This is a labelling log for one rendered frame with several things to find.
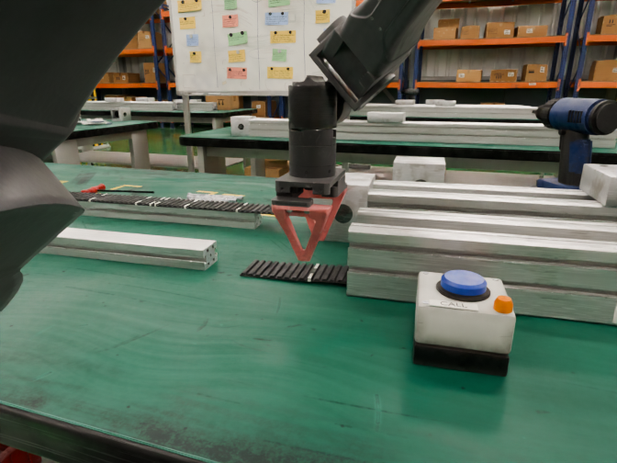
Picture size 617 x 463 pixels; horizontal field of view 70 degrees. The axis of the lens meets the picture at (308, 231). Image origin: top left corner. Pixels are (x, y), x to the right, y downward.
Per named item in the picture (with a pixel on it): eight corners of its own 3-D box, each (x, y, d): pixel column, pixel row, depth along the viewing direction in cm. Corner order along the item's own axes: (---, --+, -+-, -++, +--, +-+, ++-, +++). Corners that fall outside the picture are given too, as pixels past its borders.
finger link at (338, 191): (346, 237, 62) (348, 171, 59) (336, 255, 55) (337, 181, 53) (299, 233, 64) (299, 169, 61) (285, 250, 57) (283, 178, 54)
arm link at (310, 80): (281, 74, 49) (330, 74, 47) (299, 76, 55) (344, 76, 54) (282, 138, 51) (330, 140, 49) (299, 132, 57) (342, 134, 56)
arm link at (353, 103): (342, 11, 46) (394, 76, 47) (361, 26, 57) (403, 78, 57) (264, 91, 51) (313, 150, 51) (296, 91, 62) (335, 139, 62)
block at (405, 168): (389, 211, 89) (392, 163, 86) (394, 197, 99) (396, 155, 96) (441, 215, 86) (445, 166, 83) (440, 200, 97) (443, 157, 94)
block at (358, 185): (308, 244, 70) (308, 186, 67) (324, 222, 81) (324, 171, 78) (364, 249, 68) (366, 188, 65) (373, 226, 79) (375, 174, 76)
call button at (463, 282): (440, 303, 39) (442, 283, 39) (438, 285, 43) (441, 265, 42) (487, 309, 39) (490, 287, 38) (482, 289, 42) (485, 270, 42)
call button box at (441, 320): (411, 365, 40) (417, 301, 38) (414, 313, 49) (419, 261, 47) (507, 378, 38) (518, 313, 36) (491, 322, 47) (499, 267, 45)
